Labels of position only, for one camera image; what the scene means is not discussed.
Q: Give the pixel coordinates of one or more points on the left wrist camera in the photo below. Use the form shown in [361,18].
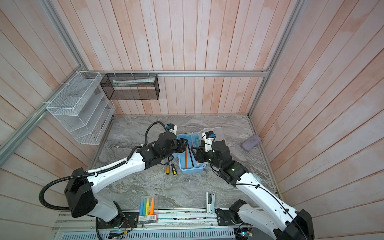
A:
[172,128]

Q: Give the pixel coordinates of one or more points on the black yellow stubby screwdriver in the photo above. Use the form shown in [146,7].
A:
[174,171]

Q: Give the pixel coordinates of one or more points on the highlighter pen pack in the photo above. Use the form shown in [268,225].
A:
[147,213]

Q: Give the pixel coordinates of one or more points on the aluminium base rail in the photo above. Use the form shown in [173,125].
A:
[167,219]

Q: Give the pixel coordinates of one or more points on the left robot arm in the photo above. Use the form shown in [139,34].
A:
[82,187]

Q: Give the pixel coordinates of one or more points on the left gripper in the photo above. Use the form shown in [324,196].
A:
[181,145]

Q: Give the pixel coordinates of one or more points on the teal handled tool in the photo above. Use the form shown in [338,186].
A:
[198,142]

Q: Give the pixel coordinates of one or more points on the white wire mesh shelf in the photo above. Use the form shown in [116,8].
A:
[81,110]

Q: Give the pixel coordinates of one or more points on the white stapler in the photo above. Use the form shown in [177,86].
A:
[210,202]

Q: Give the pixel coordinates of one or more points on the blue plastic tool box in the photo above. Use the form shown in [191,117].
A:
[191,137]

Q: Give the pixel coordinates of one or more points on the small yellow screwdriver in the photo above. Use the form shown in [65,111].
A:
[168,169]

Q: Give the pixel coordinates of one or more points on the black mesh basket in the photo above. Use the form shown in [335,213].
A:
[131,86]

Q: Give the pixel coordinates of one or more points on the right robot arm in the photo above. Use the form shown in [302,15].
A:
[276,218]

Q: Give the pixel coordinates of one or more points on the black hex key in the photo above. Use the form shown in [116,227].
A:
[190,154]

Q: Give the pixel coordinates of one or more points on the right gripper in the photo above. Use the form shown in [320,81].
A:
[201,153]

